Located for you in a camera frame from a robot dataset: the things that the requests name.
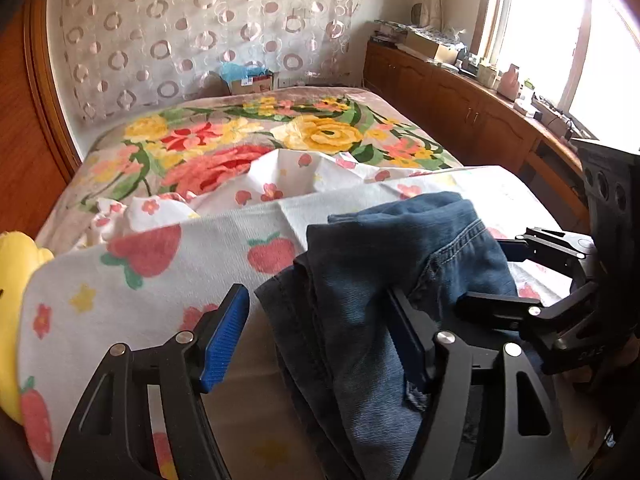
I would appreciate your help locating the yellow plush toy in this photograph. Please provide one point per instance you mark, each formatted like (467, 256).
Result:
(15, 310)

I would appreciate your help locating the bright window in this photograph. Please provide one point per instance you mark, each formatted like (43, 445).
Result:
(565, 45)

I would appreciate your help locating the blue denim pants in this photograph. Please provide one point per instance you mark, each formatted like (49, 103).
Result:
(350, 320)

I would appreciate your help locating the round grey fan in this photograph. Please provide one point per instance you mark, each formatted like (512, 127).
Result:
(417, 11)

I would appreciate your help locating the pink bottle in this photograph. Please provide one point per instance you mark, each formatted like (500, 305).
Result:
(510, 84)

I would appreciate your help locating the wooden headboard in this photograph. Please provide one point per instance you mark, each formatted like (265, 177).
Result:
(25, 125)

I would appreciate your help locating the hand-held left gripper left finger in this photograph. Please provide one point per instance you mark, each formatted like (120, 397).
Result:
(225, 340)

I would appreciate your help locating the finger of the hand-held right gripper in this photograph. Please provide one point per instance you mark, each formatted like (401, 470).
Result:
(500, 306)
(550, 247)

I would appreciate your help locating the circle patterned sheer curtain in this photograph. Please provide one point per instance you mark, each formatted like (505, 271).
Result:
(200, 25)

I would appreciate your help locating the long wooden cabinet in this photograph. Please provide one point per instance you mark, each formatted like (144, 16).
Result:
(450, 100)

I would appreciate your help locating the white strawberry print sheet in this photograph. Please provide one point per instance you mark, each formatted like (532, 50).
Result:
(150, 270)

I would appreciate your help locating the stack of papers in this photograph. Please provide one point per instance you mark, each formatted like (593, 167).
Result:
(387, 32)

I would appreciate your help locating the flat cardboard box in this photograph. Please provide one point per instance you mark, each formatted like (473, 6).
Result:
(430, 46)

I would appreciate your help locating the floral blanket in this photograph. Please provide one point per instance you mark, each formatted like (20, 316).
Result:
(225, 140)

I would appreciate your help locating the open brown cardboard box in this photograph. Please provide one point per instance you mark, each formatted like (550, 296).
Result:
(252, 85)

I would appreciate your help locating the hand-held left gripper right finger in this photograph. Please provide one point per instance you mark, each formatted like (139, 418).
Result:
(407, 340)

